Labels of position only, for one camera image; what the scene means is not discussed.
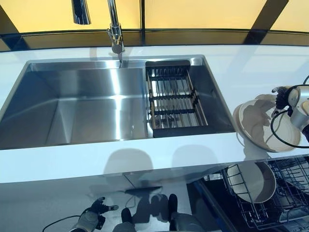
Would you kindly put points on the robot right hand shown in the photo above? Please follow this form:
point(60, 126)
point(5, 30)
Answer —
point(283, 96)

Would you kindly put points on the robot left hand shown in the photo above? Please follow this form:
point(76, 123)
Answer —
point(101, 209)

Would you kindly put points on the cream round plate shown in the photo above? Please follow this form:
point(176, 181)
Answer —
point(248, 183)
point(256, 125)

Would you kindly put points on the robot left arm silver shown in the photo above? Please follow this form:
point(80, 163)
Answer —
point(85, 221)

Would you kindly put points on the robot right arm silver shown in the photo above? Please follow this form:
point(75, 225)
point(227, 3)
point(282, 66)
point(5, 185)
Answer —
point(298, 116)

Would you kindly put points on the robot left foot black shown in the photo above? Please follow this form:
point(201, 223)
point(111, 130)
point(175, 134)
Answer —
point(126, 215)

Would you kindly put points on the robot foot black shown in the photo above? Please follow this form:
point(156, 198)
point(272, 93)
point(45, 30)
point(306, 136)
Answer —
point(126, 215)
point(173, 203)

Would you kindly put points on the white glossy base cabinet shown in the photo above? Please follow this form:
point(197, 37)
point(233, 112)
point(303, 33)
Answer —
point(149, 180)

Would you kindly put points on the robot right foot black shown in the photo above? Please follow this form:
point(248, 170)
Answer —
point(173, 203)

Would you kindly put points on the robot right leg silver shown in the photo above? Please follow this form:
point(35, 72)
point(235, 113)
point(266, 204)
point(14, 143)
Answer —
point(186, 223)

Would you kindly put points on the stainless steel sink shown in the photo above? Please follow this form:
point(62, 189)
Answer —
point(84, 108)

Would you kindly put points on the black sink drying rack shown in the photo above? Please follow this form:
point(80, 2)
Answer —
point(166, 64)

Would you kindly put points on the chrome arched faucet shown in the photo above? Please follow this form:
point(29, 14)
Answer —
point(116, 31)

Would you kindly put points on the yellow window with dark frame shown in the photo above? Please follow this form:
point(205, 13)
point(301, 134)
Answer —
point(193, 14)

